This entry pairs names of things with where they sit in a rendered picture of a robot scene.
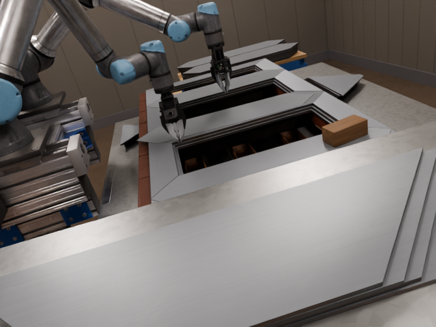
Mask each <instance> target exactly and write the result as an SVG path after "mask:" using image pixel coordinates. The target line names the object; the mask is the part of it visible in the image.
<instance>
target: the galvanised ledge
mask: <svg viewBox="0 0 436 327"><path fill-rule="evenodd" d="M123 125H139V117H134V118H132V119H127V120H124V121H120V122H117V123H115V128H114V135H113V138H112V145H111V149H110V155H109V159H108V166H107V170H106V176H105V180H104V187H103V194H102V197H101V204H100V208H99V215H98V218H97V220H98V219H102V218H105V217H109V216H111V215H115V214H118V213H122V212H126V211H129V210H133V209H135V208H138V160H139V141H137V140H138V139H139V135H138V136H136V137H135V138H133V139H131V140H130V141H128V142H127V143H125V144H124V145H121V146H120V142H121V134H122V129H123ZM113 168H115V171H114V179H113V183H112V191H111V195H110V203H107V204H103V198H104V192H105V188H106V181H107V178H108V171H109V169H113Z"/></svg>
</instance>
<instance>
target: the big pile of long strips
mask: <svg viewBox="0 0 436 327"><path fill-rule="evenodd" d="M297 51H298V42H297V43H286V41H285V39H283V40H270V41H266V42H261V43H257V44H254V45H249V46H246V47H242V48H239V49H234V50H231V51H227V52H224V56H227V57H229V59H230V64H231V67H234V66H238V65H241V64H246V63H248V62H253V61H255V60H260V59H263V58H266V59H268V60H270V61H271V62H273V63H274V62H278V61H281V60H285V59H288V58H290V57H292V56H293V55H294V54H295V53H297ZM211 59H212V56H207V57H205V58H200V59H197V60H193V61H190V62H187V63H185V64H183V65H181V66H180V67H178V68H177V69H178V70H179V72H180V73H181V75H182V78H183V80H186V79H190V78H193V77H197V76H200V75H205V74H207V73H211V70H210V67H212V65H211V64H210V62H211Z"/></svg>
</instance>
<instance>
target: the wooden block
mask: <svg viewBox="0 0 436 327"><path fill-rule="evenodd" d="M367 134H368V120H367V119H365V118H362V117H360V116H357V115H351V116H348V117H346V118H344V119H341V120H338V121H336V122H333V123H330V124H329V125H325V126H323V127H322V140H323V142H325V143H327V144H329V145H331V146H332V147H338V146H340V145H343V144H345V143H348V142H350V141H353V140H355V139H358V138H360V137H362V136H365V135H367Z"/></svg>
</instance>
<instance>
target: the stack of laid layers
mask: <svg viewBox="0 0 436 327"><path fill-rule="evenodd" d="M251 71H255V72H258V71H262V69H260V68H259V67H258V66H256V65H253V66H249V67H244V68H242V69H237V70H235V71H232V74H231V77H233V76H236V75H240V74H244V73H248V72H251ZM211 82H215V80H214V79H213V77H208V78H205V79H201V80H197V81H194V82H190V83H187V84H182V85H179V86H175V88H174V89H173V90H172V91H171V93H174V92H177V91H181V90H186V89H189V88H193V87H196V86H200V85H203V84H207V83H211ZM273 84H274V85H275V86H276V87H277V88H279V89H280V90H282V91H283V92H284V93H313V95H312V96H311V97H310V98H309V99H308V100H307V101H306V102H305V103H304V104H303V105H302V106H299V107H296V108H292V109H288V110H284V111H281V112H277V113H274V114H269V115H265V116H262V117H257V118H255V119H250V120H247V121H243V122H240V123H235V124H233V125H228V126H225V127H221V128H216V129H213V130H209V131H205V132H201V133H198V134H194V135H190V136H186V137H183V140H182V142H180V143H179V142H177V141H175V140H171V141H166V143H172V144H173V150H174V154H175V160H176V166H177V170H178V175H183V170H182V165H181V161H180V157H179V153H178V150H179V149H183V148H186V147H190V146H193V145H197V144H200V143H204V142H207V141H211V140H214V139H218V138H222V137H225V136H229V135H232V134H236V133H238V132H242V131H246V130H250V129H252V128H256V127H261V126H263V125H268V124H271V123H275V122H277V121H281V120H284V119H289V118H291V117H295V116H298V115H302V114H306V113H309V112H312V113H313V114H315V115H316V116H317V117H319V118H320V119H322V120H323V121H324V122H326V123H327V124H330V123H333V122H336V121H338V120H337V119H336V118H334V117H332V116H331V115H330V114H328V113H326V112H325V111H324V110H322V109H320V108H319V107H318V106H316V105H314V104H313V103H314V102H315V100H316V99H317V98H318V97H319V96H320V95H321V94H322V93H323V91H293V90H292V89H291V88H289V87H287V86H286V85H285V84H283V83H281V82H280V81H279V80H277V79H275V78H272V79H267V80H263V81H261V82H256V83H253V84H249V85H246V86H242V87H239V88H235V89H232V90H228V92H226V93H225V92H224V91H223V92H221V93H216V94H213V95H209V96H206V97H202V98H199V99H195V100H192V101H188V102H184V103H180V104H179V105H180V109H181V110H183V109H186V108H190V107H193V106H197V105H200V104H204V103H208V102H212V101H216V100H219V99H223V98H226V97H230V96H233V95H237V94H240V93H245V92H247V91H251V90H256V89H258V88H262V87H266V86H270V85H273Z"/></svg>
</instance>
